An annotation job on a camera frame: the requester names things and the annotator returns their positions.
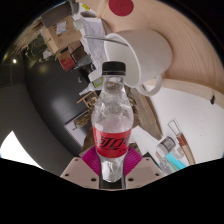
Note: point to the black wall screen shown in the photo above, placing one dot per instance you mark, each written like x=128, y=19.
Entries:
x=78, y=133

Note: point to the clear red-label drink bottle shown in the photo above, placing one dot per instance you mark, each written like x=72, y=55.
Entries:
x=111, y=143

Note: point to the white ceramic mug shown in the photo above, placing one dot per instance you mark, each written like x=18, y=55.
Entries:
x=146, y=56

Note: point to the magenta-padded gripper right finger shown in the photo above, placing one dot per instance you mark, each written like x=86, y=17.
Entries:
x=145, y=170

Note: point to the small glass jar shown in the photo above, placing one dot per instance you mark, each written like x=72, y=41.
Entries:
x=87, y=14

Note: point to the white green-label spray bottle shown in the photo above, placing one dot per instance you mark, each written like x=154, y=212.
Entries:
x=96, y=82

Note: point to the round ceiling spotlight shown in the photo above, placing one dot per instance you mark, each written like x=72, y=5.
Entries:
x=14, y=61

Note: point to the small grey-capped jar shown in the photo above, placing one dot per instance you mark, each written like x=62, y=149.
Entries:
x=165, y=146

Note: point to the teal colourful paper sheet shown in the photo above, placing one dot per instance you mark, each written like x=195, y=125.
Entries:
x=175, y=161

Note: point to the small yellow tag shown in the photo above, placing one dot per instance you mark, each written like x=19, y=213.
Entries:
x=86, y=7

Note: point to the beige flat table mat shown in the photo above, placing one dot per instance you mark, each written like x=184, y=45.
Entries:
x=193, y=50

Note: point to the flat round red coaster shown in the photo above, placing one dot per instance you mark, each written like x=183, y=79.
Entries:
x=120, y=7

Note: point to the red box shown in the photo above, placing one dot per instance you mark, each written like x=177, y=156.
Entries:
x=66, y=63

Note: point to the wooden easel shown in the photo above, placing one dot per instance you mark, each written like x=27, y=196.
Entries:
x=87, y=99

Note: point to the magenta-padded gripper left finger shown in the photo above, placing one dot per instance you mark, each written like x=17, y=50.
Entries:
x=78, y=170

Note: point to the long ceiling light strip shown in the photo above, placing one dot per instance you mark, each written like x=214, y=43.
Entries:
x=16, y=148

